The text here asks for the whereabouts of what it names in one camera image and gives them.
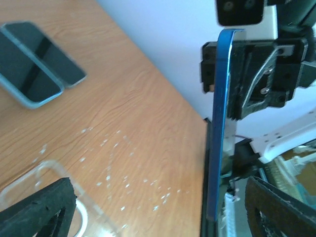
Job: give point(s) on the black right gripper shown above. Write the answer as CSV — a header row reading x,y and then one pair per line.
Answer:
x,y
265,73

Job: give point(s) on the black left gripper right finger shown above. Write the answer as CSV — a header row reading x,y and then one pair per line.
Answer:
x,y
271,212

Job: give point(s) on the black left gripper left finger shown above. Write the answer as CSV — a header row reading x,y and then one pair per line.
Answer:
x,y
46,213

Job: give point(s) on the clear case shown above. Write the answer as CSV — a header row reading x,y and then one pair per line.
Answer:
x,y
89,220
74,81

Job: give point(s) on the dark teal phone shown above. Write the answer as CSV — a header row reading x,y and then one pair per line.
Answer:
x,y
56,59

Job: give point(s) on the light blue phone case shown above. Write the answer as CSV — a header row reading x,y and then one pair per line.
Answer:
x,y
14,91

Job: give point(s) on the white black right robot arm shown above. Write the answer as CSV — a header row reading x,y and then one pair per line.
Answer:
x,y
295,19

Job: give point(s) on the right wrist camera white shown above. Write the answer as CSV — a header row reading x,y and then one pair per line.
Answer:
x,y
257,17

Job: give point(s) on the black aluminium frame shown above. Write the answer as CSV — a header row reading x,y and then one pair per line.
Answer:
x,y
207,228

